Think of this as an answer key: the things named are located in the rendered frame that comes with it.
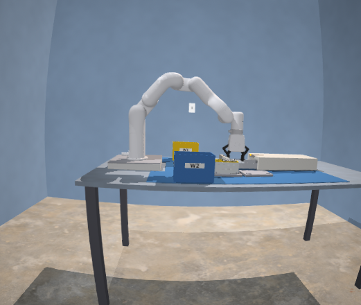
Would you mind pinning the yellow open-top bin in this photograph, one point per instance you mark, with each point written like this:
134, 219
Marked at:
185, 146

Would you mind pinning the blue open-top box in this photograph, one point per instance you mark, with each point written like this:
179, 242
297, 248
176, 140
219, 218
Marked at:
196, 167

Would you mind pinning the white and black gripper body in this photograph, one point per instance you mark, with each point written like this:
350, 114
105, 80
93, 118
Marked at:
236, 143

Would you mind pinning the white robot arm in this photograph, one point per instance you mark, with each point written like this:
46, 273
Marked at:
138, 113

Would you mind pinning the blue bench mat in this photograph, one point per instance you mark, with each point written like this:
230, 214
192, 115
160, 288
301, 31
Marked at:
279, 177

